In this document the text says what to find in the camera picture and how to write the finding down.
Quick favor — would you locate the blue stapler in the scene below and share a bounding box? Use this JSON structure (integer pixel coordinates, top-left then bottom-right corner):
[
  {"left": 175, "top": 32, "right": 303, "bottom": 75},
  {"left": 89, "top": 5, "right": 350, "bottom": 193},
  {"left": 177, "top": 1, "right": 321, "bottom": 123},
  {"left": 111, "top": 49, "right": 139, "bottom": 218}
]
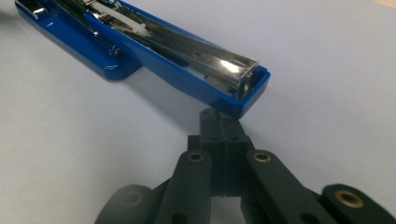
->
[{"left": 13, "top": 0, "right": 272, "bottom": 120}]

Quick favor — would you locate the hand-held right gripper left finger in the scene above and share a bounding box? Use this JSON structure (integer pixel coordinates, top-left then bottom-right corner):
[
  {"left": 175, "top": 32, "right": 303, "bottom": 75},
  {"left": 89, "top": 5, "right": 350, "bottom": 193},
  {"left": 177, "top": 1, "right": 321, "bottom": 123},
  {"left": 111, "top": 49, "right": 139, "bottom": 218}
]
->
[{"left": 187, "top": 107, "right": 225, "bottom": 198}]

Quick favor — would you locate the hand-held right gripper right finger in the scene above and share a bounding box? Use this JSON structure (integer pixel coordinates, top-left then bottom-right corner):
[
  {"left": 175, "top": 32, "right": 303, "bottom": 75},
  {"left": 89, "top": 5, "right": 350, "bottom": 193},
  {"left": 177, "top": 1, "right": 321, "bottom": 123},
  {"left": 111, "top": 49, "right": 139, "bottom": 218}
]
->
[{"left": 222, "top": 118, "right": 255, "bottom": 198}]

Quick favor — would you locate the white table cover sheet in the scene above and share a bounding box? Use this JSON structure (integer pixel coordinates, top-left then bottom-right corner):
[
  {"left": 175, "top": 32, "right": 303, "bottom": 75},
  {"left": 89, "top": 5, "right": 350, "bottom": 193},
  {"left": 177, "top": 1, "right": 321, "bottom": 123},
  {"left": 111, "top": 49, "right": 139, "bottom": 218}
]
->
[{"left": 0, "top": 0, "right": 396, "bottom": 224}]

